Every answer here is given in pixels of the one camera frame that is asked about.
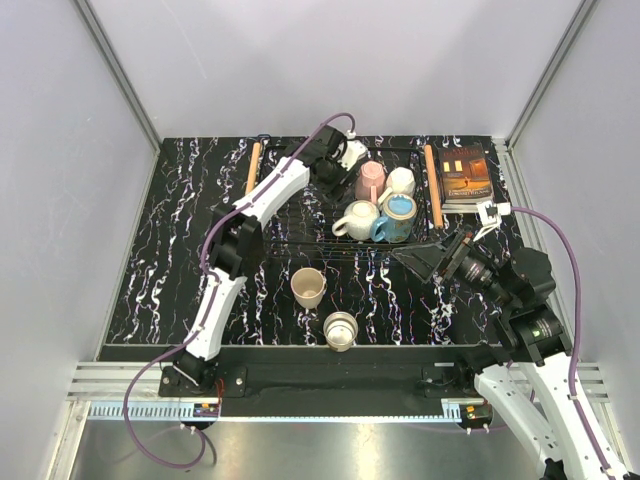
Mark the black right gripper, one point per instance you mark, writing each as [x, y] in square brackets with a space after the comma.
[421, 258]

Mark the paperback book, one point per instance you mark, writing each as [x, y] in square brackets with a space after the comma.
[464, 178]

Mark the speckled cream mug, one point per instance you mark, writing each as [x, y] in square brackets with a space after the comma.
[357, 220]

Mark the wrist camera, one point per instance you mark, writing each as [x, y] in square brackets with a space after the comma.
[353, 151]
[490, 215]

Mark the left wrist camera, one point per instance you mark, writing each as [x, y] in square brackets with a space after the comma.
[353, 151]

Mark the aluminium frame post right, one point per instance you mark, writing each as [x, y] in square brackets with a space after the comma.
[576, 25]

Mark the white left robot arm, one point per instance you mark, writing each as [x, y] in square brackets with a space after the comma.
[234, 246]

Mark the aluminium frame post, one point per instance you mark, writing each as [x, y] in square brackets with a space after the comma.
[576, 25]
[107, 52]

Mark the aluminium frame post left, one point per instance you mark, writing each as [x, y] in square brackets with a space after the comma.
[107, 52]

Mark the white faceted mug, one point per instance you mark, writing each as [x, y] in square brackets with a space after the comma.
[399, 181]

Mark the blue butterfly mug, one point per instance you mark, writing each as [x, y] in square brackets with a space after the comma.
[394, 225]

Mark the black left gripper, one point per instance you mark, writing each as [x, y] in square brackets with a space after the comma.
[335, 190]

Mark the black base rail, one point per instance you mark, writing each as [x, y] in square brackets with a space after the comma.
[318, 383]

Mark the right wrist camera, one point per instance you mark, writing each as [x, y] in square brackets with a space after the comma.
[490, 215]

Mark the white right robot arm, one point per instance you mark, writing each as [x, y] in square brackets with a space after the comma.
[530, 379]

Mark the right wooden rack handle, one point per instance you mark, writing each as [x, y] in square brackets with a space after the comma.
[433, 187]

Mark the small brown rimmed cup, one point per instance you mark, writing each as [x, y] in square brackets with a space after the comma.
[340, 330]

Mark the aluminium front frame rail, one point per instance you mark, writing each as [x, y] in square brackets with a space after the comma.
[119, 390]

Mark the beige cup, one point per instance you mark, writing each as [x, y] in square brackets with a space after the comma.
[308, 286]

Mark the pink faceted mug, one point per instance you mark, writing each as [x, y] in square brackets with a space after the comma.
[371, 181]

